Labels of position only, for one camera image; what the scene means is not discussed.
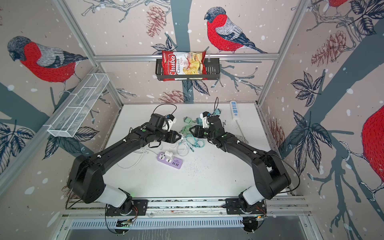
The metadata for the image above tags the purple power strip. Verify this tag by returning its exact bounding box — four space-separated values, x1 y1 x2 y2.
157 152 183 170

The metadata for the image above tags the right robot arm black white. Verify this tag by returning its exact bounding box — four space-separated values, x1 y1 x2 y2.
190 116 292 212

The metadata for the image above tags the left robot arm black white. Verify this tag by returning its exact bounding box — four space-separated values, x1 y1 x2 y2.
67 113 181 208

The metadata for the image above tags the light green charger adapter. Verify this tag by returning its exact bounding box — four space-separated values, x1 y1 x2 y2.
184 117 194 125

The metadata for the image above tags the white power strip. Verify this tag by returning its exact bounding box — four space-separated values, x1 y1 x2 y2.
230 101 240 121

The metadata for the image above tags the red cassava chips bag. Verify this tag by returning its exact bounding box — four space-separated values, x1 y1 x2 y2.
162 51 207 81

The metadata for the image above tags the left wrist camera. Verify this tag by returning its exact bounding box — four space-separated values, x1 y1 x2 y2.
166 115 177 132

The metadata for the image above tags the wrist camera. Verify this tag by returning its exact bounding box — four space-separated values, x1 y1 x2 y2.
166 115 177 132
200 112 211 129

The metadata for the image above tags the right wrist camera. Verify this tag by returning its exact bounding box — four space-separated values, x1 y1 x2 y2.
200 112 211 129

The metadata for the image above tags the green teal cable tangle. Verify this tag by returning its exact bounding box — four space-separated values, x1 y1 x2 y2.
176 118 206 157

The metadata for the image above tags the black wall basket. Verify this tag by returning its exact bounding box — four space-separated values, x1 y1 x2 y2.
155 58 221 81

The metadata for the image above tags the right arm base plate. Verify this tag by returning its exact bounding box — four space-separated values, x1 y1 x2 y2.
222 198 267 215

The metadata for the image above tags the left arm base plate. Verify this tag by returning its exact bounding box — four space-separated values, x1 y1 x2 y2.
105 199 149 217

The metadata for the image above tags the white wire mesh shelf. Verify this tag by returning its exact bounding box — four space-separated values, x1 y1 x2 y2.
48 73 110 138

